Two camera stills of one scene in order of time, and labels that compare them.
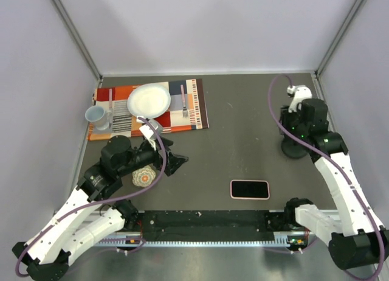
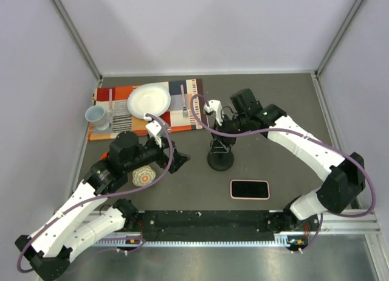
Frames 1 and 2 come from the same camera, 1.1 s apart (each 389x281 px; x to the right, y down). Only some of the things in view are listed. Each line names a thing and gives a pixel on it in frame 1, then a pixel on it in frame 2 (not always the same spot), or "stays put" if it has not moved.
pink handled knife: [110, 101] stays put
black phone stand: [292, 148] to [219, 159]
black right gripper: [284, 114] to [231, 140]
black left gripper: [174, 161] stays put
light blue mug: [99, 117] stays put
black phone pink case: [250, 189] stays put
